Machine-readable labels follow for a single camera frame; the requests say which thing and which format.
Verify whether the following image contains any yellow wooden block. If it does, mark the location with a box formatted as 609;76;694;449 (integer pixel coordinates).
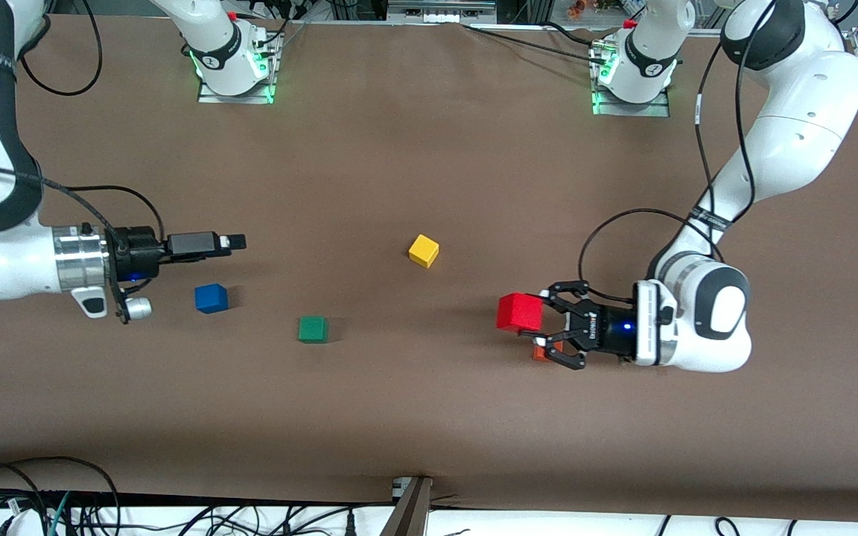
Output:
408;234;440;269

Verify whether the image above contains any blue wooden block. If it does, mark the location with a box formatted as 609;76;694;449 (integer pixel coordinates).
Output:
194;283;229;315

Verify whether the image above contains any red wooden block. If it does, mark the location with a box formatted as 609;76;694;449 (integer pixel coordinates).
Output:
496;292;546;334

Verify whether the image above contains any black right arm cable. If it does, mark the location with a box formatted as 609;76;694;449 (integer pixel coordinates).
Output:
18;0;166;246

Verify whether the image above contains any long black base cable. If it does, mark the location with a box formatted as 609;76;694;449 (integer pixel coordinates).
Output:
465;25;608;59

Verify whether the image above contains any dark camera mount post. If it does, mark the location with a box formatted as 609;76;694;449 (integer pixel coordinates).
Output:
380;476;434;536

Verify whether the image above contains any teal floor cable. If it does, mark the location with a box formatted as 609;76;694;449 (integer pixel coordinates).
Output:
48;491;72;536

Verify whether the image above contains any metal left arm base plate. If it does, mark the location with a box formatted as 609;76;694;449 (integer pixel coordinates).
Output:
591;45;672;118

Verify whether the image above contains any white power strip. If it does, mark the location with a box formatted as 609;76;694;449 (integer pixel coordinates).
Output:
388;0;498;24

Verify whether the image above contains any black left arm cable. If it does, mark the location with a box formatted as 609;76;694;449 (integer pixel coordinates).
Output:
578;0;858;306

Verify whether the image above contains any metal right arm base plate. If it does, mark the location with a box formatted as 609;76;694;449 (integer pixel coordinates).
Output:
197;33;278;105

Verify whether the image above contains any black looped floor cable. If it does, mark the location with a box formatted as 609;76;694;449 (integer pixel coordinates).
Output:
0;456;121;536

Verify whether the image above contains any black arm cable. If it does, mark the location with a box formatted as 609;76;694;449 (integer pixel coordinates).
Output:
578;0;858;306
18;0;166;246

